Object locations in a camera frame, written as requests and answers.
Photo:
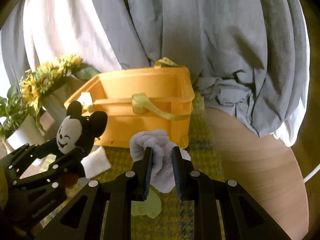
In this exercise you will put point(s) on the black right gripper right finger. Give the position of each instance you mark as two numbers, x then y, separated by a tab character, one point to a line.
222	210

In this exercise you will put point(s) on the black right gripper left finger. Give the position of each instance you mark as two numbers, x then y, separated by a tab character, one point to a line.
103	210

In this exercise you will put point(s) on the green frog plush toy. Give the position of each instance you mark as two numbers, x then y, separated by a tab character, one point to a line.
151	207

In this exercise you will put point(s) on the Mickey Mouse plush toy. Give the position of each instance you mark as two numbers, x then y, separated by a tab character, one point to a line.
77	133

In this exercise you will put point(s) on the lavender terry scrunchie headband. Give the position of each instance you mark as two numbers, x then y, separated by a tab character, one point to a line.
162	175

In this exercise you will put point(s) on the white folded cloth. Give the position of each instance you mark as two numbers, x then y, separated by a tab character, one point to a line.
95	163

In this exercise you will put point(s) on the white ribbed vase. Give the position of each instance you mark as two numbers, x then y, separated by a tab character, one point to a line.
27	133

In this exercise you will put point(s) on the white metal hoop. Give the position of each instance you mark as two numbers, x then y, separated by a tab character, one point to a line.
312	173

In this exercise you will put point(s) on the green leafy plant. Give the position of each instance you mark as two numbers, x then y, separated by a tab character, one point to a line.
13	112

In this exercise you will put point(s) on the grey ribbed vase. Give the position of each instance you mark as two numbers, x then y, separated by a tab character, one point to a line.
54	100

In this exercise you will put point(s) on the sunflower bouquet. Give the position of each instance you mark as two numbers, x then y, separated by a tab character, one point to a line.
51	75

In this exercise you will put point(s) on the orange plastic crate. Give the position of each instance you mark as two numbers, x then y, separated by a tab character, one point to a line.
142	99

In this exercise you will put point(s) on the grey curtain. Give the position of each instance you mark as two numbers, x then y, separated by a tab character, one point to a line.
248	58

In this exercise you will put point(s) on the white sheer curtain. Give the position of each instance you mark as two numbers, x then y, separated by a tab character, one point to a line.
66	27

